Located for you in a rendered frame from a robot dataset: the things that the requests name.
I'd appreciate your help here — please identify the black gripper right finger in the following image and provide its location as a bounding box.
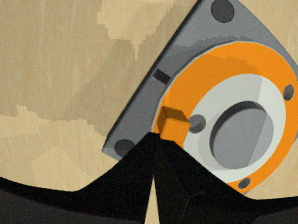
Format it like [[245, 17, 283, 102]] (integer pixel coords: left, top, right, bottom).
[[153, 133, 298, 224]]

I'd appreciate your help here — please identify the round orange-rimmed white plate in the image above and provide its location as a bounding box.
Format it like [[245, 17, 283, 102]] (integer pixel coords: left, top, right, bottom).
[[152, 40, 298, 194]]

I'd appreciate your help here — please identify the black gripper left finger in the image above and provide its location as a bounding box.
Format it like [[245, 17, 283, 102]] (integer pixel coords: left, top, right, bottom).
[[0, 133, 158, 224]]

